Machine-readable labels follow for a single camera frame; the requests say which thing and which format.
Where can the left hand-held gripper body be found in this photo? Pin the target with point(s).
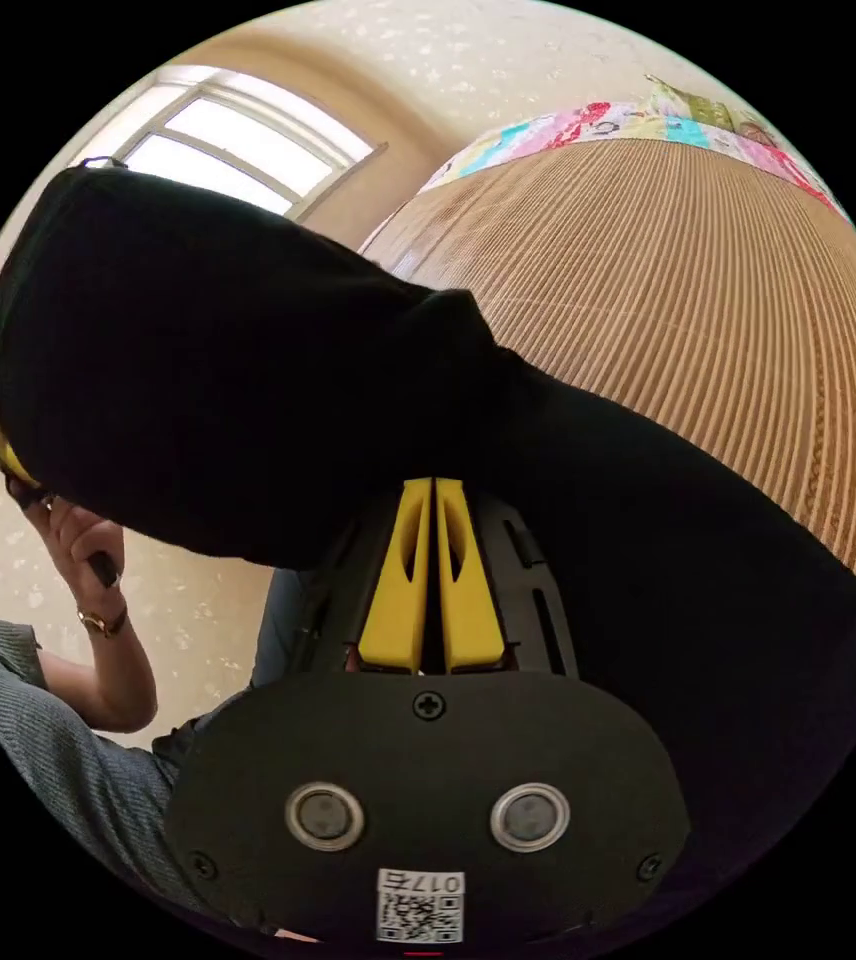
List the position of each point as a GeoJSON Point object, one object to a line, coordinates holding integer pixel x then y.
{"type": "Point", "coordinates": [29, 495]}

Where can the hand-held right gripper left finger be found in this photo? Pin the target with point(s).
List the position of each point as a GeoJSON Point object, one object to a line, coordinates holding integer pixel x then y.
{"type": "Point", "coordinates": [398, 615]}

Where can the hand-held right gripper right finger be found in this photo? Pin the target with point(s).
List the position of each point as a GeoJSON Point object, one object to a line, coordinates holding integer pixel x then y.
{"type": "Point", "coordinates": [473, 615]}

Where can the black pants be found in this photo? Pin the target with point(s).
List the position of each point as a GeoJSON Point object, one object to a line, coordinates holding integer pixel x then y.
{"type": "Point", "coordinates": [248, 390]}

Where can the person's left forearm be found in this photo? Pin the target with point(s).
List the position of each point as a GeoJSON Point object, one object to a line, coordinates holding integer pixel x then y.
{"type": "Point", "coordinates": [109, 682]}

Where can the person's left hand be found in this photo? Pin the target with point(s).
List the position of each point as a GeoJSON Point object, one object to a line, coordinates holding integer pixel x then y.
{"type": "Point", "coordinates": [87, 544]}

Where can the person's body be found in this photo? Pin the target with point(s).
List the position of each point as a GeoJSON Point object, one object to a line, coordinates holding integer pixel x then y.
{"type": "Point", "coordinates": [75, 765]}

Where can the bed with woven mat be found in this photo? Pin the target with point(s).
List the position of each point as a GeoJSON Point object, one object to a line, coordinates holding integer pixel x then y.
{"type": "Point", "coordinates": [683, 315]}

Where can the window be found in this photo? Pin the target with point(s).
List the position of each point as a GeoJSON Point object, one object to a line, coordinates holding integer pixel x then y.
{"type": "Point", "coordinates": [248, 142]}

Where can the patchwork printed pillow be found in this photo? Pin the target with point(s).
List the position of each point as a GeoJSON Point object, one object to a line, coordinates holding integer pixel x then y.
{"type": "Point", "coordinates": [705, 109]}

